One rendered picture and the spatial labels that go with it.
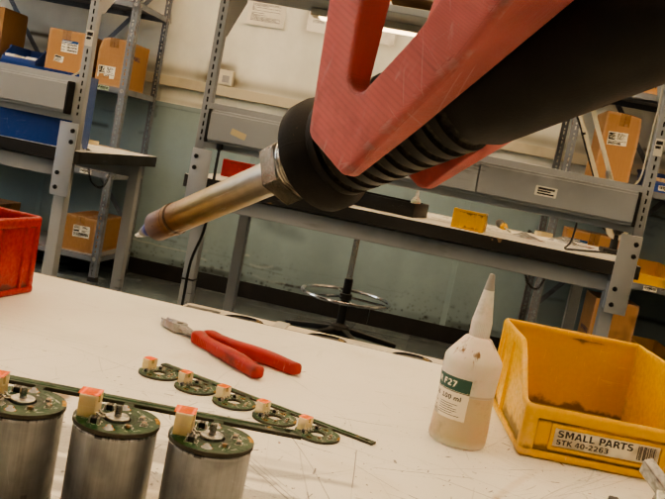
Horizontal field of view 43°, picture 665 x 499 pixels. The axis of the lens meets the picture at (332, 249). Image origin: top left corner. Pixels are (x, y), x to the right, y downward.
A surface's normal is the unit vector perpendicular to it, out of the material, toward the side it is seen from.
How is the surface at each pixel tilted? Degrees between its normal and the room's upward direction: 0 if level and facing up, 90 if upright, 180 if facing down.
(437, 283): 90
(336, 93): 99
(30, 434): 90
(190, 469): 90
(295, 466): 0
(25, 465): 90
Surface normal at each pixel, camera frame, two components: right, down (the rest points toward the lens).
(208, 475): 0.12, 0.14
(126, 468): 0.52, 0.20
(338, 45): -0.78, 0.07
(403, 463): 0.19, -0.97
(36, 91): -0.15, 0.08
